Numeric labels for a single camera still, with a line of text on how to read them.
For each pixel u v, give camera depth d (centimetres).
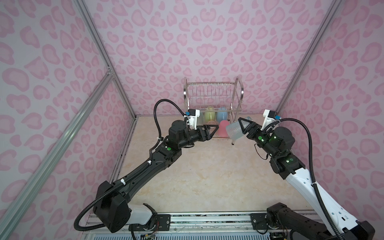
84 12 70
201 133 62
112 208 39
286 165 50
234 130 66
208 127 62
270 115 60
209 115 103
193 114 64
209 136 62
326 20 73
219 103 114
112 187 41
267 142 57
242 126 64
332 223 37
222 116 101
